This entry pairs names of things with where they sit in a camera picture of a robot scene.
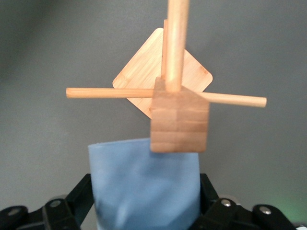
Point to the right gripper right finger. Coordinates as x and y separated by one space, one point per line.
239 218

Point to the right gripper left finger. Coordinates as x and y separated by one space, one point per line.
48 215

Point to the light blue cup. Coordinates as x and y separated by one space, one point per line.
144 187

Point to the wooden cup rack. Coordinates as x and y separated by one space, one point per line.
180 119

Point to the dark grey table cloth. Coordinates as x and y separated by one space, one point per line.
48 72

